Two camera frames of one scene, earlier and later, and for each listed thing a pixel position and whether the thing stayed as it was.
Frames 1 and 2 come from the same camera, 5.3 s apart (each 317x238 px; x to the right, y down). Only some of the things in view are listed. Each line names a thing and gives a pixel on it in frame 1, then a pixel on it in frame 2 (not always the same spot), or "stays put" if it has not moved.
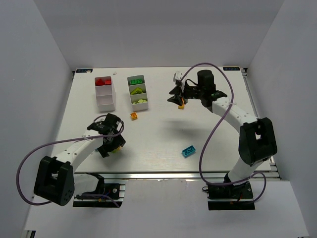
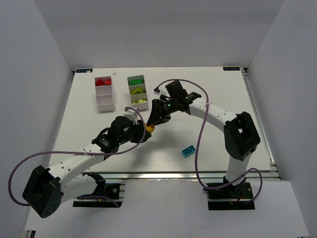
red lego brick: [107, 82] stays put
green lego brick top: [133, 82] stays put
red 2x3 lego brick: [100, 82] stays put
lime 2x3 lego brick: [136, 91] stays put
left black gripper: [112, 145] to [139, 130]
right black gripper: [184, 92] to [160, 112]
